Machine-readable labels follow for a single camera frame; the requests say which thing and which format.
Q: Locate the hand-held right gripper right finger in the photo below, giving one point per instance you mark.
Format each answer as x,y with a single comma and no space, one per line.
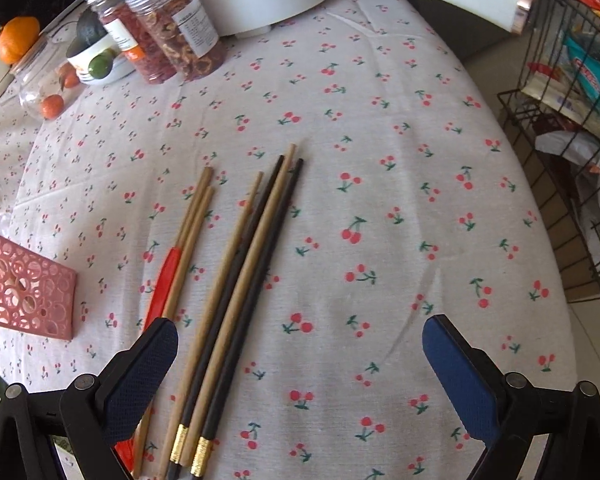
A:
455,375

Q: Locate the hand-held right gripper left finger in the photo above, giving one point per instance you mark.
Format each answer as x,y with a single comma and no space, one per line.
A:
140,375

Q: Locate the black chopstick with gold band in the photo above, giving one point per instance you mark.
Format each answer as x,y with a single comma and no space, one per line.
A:
180,442
200,455

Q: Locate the light wooden chopstick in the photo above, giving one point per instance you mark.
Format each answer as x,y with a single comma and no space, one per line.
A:
192,245

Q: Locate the pink perforated utensil holder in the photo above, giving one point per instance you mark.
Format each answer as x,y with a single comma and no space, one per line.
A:
25,290

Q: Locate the cherry print tablecloth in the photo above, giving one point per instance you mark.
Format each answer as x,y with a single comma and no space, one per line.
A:
380,235

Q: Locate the small tangerine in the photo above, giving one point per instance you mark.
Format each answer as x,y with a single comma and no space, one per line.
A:
52,106
70,78

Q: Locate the clear glass jar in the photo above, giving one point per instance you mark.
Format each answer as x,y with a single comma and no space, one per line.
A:
30,90

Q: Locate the white printed bowl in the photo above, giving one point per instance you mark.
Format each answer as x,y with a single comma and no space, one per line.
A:
87,74

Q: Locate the green lime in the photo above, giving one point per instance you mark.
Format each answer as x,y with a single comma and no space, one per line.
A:
101,66

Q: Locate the clear jar of red dried fruit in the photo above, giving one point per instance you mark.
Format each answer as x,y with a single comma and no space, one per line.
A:
145,60

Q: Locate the pile of snack packets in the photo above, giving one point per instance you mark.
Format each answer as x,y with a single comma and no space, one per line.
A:
585,80

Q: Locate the clear jar of dried slices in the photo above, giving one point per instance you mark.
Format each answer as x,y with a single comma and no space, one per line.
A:
180,40

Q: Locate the large orange fruit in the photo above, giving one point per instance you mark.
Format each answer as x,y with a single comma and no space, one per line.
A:
17,40

